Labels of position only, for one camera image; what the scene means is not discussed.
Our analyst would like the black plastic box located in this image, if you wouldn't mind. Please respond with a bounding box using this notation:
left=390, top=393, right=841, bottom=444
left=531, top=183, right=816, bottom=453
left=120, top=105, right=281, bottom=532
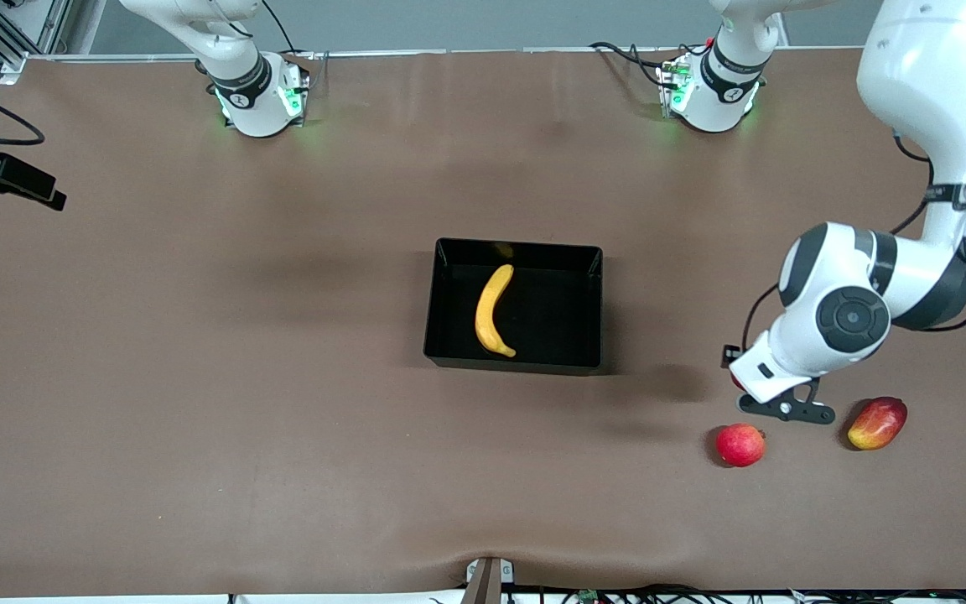
left=423, top=237, right=604, bottom=376

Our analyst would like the yellow banana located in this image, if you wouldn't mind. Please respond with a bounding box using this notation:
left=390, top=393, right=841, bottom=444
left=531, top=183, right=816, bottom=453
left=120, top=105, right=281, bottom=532
left=475, top=264, right=517, bottom=359

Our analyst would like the plain red apple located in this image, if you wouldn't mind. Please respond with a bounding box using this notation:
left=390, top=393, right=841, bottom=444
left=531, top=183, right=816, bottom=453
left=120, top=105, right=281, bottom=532
left=715, top=423, right=766, bottom=468

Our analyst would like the red and yellow mango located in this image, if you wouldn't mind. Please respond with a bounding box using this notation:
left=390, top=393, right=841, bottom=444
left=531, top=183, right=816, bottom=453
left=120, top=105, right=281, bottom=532
left=847, top=397, right=908, bottom=451

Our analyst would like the brown table cover mat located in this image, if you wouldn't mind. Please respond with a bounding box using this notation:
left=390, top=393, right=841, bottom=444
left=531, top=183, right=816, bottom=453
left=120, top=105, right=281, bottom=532
left=0, top=46, right=966, bottom=598

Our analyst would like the black right base cable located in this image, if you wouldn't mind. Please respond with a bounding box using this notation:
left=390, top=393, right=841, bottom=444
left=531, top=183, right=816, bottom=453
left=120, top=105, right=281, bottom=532
left=259, top=0, right=318, bottom=61

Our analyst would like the black base cable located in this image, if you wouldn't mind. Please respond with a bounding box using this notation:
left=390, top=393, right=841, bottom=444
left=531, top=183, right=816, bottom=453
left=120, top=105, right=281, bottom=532
left=590, top=40, right=706, bottom=89
left=259, top=0, right=318, bottom=61

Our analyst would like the black left base cable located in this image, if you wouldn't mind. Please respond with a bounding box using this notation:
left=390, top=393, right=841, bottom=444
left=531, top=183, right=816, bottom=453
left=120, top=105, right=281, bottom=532
left=590, top=40, right=706, bottom=89

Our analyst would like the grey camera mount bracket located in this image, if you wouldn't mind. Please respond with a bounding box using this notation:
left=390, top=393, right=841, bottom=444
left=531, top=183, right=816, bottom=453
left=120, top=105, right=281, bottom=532
left=465, top=557, right=516, bottom=604

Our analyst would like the silver table edge rail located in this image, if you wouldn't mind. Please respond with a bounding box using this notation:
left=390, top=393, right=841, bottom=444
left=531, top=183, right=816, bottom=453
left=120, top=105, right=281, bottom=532
left=1, top=46, right=870, bottom=85

